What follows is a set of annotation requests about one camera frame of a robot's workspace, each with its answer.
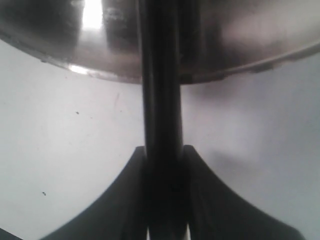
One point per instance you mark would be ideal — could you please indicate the round stainless steel plate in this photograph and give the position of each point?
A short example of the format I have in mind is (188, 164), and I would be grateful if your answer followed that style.
(218, 38)

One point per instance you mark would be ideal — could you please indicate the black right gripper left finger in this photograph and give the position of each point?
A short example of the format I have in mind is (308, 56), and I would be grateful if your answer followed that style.
(118, 214)

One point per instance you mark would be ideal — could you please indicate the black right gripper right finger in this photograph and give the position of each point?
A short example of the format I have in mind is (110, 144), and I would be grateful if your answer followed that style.
(218, 213)

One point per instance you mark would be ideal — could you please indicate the black kitchen knife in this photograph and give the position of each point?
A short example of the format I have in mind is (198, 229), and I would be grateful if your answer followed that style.
(164, 175)

